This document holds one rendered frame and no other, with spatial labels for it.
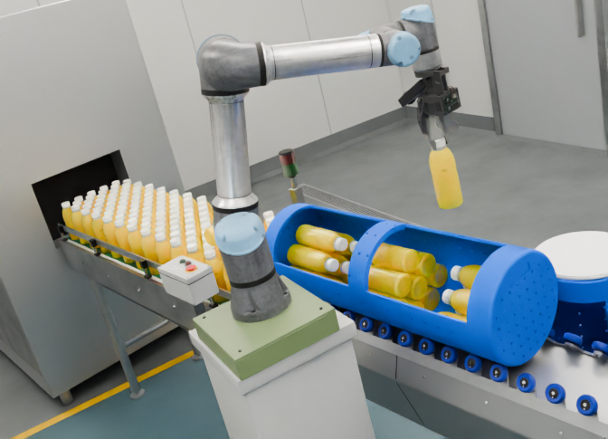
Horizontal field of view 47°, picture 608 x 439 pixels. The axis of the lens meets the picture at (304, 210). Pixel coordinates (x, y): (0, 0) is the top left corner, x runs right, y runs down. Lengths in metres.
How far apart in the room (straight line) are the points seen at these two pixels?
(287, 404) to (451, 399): 0.44
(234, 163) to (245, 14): 5.01
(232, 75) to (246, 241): 0.38
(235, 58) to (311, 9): 5.46
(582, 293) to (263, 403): 0.89
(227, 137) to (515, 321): 0.81
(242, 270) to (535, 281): 0.70
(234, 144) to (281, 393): 0.60
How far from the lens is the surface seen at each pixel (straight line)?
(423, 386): 1.97
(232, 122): 1.70
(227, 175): 1.74
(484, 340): 1.70
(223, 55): 1.57
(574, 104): 5.92
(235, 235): 1.63
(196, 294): 2.35
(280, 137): 6.90
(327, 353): 1.73
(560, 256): 2.11
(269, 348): 1.62
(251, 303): 1.70
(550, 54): 5.95
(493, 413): 1.84
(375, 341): 2.05
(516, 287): 1.72
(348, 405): 1.83
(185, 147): 6.53
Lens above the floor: 2.01
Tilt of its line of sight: 21 degrees down
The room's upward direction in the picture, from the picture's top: 14 degrees counter-clockwise
